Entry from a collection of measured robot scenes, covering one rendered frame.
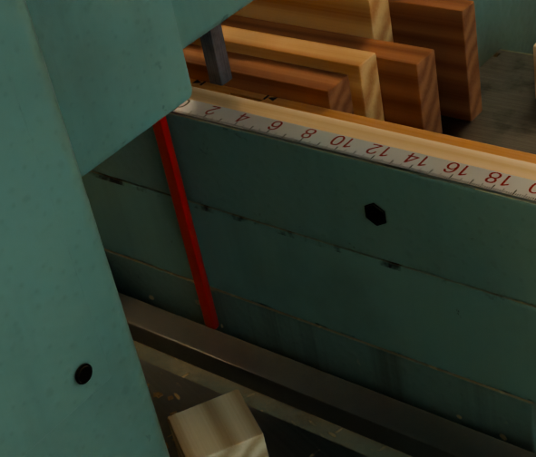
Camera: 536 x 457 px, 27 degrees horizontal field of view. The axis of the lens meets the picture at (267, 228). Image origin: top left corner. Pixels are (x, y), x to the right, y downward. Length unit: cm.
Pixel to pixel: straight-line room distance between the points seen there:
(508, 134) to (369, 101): 8
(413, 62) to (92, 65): 20
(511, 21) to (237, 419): 30
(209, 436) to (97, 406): 13
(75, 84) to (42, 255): 8
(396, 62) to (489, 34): 11
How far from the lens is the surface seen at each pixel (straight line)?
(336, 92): 59
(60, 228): 39
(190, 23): 54
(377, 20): 62
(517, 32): 73
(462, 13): 61
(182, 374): 66
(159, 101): 48
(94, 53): 45
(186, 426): 57
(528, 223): 48
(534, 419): 56
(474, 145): 54
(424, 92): 60
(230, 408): 57
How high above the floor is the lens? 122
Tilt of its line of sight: 34 degrees down
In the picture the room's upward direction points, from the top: 12 degrees counter-clockwise
